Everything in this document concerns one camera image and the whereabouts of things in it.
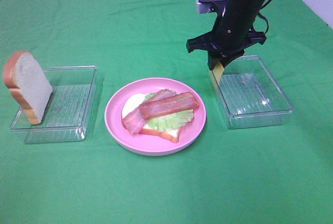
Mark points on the clear left bread tray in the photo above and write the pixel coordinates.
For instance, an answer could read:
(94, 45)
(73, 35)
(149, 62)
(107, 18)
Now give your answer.
(68, 112)

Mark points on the pink round plate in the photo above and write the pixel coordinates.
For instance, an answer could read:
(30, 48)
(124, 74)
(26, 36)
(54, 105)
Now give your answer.
(148, 144)

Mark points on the white bread slice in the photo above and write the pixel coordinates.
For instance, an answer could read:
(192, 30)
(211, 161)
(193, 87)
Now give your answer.
(171, 133)

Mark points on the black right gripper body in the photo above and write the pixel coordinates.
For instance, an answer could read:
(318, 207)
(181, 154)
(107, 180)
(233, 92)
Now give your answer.
(228, 36)

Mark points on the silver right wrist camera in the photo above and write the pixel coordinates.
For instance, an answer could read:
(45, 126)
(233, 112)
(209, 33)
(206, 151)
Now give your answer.
(210, 6)

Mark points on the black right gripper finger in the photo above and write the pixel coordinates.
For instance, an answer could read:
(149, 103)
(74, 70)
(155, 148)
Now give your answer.
(213, 59)
(228, 58)

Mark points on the yellow cheese slice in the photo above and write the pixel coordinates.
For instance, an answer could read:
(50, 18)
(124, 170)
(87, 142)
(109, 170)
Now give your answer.
(215, 76)

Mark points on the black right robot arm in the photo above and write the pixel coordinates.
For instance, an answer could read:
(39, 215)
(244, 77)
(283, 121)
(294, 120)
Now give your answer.
(243, 9)

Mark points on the standing bread slice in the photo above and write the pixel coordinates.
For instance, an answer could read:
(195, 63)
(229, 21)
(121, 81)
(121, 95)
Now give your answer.
(28, 85)

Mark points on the bacon strip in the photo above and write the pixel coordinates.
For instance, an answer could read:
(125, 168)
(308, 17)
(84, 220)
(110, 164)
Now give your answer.
(169, 105)
(132, 119)

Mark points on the green lettuce leaf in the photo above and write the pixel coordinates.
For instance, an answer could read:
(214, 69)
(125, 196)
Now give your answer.
(181, 117)

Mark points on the green tablecloth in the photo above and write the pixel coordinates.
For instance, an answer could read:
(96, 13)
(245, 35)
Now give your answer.
(276, 174)

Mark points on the clear right ingredient tray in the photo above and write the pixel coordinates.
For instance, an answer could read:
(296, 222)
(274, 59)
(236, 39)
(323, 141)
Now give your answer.
(250, 96)

